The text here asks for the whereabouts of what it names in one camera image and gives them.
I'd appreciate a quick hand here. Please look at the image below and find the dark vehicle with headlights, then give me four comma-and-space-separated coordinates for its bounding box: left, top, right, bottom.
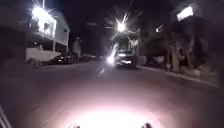
107, 34, 138, 70

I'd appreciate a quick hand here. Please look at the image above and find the grey asphalt road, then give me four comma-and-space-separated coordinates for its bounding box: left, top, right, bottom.
0, 60, 224, 128

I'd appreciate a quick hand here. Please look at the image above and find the street lamp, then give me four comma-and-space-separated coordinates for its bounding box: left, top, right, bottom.
116, 21, 127, 34

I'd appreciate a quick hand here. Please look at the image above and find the dark parked car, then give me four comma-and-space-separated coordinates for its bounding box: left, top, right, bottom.
49, 52, 80, 66

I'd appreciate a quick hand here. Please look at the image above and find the pale kerb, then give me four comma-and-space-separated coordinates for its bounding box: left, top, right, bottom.
136, 64, 222, 90

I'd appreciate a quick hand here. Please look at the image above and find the row of trees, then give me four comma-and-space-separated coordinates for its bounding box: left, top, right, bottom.
161, 19, 204, 74

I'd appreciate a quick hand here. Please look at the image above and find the pale building with balcony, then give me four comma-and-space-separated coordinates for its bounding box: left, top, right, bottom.
25, 6, 71, 62

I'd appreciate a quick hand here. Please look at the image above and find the building with lit sign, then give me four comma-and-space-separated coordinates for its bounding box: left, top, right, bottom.
173, 3, 224, 68

